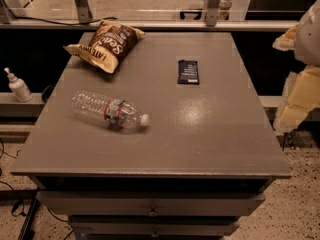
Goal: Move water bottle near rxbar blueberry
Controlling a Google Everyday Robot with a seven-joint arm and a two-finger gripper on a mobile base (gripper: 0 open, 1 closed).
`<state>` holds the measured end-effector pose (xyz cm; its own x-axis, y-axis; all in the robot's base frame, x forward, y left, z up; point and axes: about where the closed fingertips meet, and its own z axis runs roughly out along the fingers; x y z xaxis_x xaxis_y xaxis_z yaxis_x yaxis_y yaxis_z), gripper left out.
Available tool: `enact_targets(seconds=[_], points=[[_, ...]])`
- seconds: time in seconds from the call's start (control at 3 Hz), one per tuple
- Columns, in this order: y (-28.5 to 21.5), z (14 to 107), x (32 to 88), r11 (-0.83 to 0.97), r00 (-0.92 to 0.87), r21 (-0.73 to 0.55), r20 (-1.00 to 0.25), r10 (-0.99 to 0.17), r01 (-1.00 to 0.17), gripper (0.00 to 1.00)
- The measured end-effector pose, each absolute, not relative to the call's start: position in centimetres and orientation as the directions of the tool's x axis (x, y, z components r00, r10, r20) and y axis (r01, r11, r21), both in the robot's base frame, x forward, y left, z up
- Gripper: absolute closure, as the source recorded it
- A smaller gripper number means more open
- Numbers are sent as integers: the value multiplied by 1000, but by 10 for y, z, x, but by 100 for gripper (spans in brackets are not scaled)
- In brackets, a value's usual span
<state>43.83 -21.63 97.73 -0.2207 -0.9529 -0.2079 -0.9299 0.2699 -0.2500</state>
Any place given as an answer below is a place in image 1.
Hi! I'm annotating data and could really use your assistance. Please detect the grey drawer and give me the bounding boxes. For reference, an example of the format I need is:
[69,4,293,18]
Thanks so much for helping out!
[69,216,239,237]
[37,191,265,217]

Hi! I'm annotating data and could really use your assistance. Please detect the left metal frame post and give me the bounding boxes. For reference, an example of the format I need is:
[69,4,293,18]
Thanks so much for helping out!
[74,0,93,24]

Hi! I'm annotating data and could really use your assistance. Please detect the right metal frame post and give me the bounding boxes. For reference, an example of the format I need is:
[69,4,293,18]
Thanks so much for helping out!
[205,0,220,27]

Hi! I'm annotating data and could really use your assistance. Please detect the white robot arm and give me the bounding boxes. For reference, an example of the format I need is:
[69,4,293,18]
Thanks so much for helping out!
[272,0,320,133]

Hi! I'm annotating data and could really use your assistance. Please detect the brown chip bag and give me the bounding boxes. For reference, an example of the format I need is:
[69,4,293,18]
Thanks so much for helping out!
[64,20,144,74]

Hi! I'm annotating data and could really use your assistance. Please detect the dark blue rxbar wrapper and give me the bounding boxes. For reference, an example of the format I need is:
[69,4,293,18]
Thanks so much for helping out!
[177,60,200,85]

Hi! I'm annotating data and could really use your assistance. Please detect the white pump dispenser bottle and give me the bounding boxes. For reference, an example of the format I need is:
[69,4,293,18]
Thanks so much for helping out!
[4,68,33,103]

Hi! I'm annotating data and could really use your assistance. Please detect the black cable on rail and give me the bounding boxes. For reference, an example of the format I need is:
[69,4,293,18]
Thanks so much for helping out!
[6,7,118,27]

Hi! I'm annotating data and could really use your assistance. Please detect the black floor cables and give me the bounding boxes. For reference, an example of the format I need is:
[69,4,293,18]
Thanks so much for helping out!
[0,138,76,240]

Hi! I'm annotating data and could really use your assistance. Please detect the top grey drawer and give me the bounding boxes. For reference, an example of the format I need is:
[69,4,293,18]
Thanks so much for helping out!
[37,191,265,217]

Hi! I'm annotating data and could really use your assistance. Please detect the clear plastic water bottle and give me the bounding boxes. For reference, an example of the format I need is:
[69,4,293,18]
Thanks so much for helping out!
[71,90,150,129]

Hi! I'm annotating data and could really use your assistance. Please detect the grey drawer cabinet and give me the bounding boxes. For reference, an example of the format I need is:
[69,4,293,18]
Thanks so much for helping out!
[12,32,291,240]

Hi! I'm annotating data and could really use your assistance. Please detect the metal frame post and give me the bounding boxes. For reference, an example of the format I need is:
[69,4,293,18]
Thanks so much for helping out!
[74,0,93,24]
[205,0,220,27]

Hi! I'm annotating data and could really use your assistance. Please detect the lower grey drawer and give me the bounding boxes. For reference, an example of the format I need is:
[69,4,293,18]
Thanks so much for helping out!
[69,216,239,237]

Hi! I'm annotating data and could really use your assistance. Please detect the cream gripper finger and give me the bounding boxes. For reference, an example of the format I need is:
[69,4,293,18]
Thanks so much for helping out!
[272,25,298,51]
[273,65,320,133]

